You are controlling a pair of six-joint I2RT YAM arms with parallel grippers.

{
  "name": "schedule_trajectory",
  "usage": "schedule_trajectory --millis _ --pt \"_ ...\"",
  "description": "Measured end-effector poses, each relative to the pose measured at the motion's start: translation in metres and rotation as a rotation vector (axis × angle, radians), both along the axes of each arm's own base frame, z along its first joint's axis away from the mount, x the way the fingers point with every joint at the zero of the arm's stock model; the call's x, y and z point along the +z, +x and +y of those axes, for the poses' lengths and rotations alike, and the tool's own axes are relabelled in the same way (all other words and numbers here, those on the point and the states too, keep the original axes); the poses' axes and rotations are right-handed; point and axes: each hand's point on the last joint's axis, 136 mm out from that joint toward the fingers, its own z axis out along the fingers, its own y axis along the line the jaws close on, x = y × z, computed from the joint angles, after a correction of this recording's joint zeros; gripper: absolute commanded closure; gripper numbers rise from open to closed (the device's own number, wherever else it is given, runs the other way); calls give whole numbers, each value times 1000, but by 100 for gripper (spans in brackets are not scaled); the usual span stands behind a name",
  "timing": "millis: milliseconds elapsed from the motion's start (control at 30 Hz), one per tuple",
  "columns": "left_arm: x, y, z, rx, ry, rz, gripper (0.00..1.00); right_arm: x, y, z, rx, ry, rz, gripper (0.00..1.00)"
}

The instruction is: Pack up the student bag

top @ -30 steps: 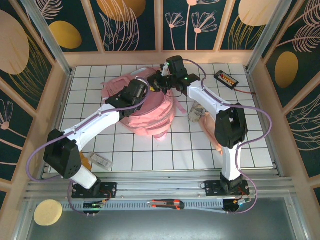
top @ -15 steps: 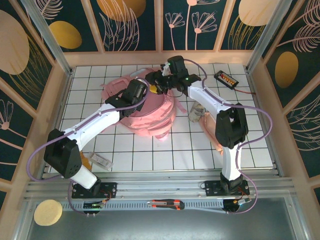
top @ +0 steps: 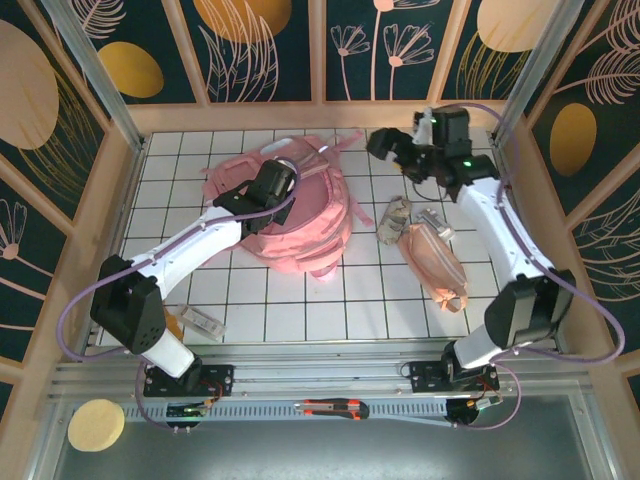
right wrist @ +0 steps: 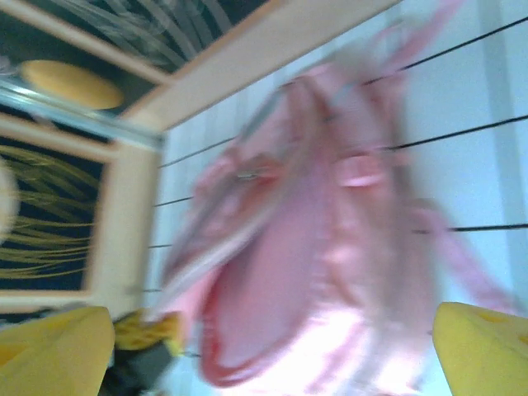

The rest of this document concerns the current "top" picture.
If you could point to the round yellow sponge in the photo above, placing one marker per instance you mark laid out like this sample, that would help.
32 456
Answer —
95 425

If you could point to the aluminium frame post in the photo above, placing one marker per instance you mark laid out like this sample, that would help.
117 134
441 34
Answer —
530 75
100 85

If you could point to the clear plastic box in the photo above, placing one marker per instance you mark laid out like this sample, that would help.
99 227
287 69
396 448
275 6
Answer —
200 322

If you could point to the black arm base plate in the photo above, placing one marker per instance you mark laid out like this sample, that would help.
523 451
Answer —
220 380
425 375

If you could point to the grey metal tray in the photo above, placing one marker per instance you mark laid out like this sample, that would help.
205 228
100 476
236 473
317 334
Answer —
325 450

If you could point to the grey cloth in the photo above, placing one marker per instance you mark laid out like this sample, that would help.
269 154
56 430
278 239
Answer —
394 220

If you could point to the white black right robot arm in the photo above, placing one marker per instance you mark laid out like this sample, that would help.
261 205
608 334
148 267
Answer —
495 225

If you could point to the pink pencil pouch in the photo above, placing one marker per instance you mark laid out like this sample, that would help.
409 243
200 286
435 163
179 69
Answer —
432 265

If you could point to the aluminium frame rail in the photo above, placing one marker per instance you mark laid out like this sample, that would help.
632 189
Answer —
325 372

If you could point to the pink student backpack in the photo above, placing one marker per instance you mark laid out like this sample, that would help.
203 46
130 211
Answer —
315 225

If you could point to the orange black utility knife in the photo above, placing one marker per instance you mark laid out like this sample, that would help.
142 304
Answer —
340 407

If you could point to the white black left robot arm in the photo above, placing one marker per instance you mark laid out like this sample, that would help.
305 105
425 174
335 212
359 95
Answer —
195 245

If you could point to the orange square card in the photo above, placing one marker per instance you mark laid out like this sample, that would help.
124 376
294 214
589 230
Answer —
172 322

